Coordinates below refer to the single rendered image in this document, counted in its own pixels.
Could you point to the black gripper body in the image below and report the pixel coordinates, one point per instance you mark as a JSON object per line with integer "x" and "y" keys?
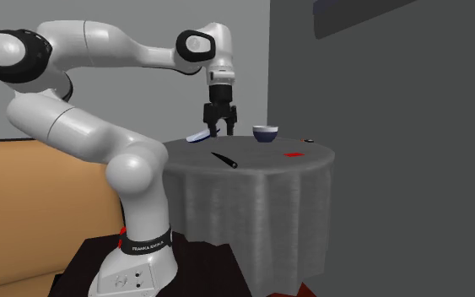
{"x": 221, "y": 96}

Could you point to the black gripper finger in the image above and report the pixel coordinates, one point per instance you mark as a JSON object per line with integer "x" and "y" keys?
{"x": 230, "y": 124}
{"x": 213, "y": 127}

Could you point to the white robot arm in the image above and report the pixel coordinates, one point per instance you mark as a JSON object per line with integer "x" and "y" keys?
{"x": 97, "y": 135}

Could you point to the white and blue plate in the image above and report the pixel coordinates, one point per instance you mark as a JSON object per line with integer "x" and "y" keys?
{"x": 198, "y": 135}

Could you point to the black knife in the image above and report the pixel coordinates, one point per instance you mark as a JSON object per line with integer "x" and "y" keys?
{"x": 224, "y": 159}

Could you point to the dark blue bowl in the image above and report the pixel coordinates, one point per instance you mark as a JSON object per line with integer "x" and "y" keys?
{"x": 265, "y": 133}

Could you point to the flat red square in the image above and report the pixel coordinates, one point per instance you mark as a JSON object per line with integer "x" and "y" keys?
{"x": 293, "y": 154}

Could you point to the round table with grey cloth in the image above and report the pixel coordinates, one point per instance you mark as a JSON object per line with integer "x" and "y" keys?
{"x": 253, "y": 197}

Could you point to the small black and red object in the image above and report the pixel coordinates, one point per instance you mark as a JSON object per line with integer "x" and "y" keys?
{"x": 308, "y": 140}

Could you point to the dark robot stand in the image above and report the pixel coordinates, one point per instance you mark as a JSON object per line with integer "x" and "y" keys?
{"x": 204, "y": 267}

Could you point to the tan sofa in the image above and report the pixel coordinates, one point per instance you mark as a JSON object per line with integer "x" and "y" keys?
{"x": 35, "y": 214}

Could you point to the dark wall picture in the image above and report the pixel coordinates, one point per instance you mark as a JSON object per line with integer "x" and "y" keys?
{"x": 344, "y": 16}

